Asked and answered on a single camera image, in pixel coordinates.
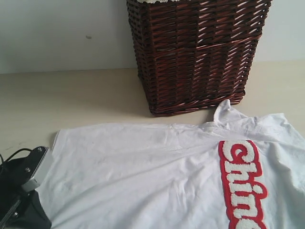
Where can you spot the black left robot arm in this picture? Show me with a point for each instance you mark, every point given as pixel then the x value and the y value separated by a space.
pixel 19 209

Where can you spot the white t-shirt red lettering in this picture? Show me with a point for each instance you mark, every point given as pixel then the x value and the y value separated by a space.
pixel 235 172

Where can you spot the white lace basket liner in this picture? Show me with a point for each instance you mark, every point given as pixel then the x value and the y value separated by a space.
pixel 156 1

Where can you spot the dark brown wicker basket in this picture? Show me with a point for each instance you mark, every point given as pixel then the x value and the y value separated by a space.
pixel 194 54

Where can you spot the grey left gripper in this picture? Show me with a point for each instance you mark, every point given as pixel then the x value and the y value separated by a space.
pixel 33 169

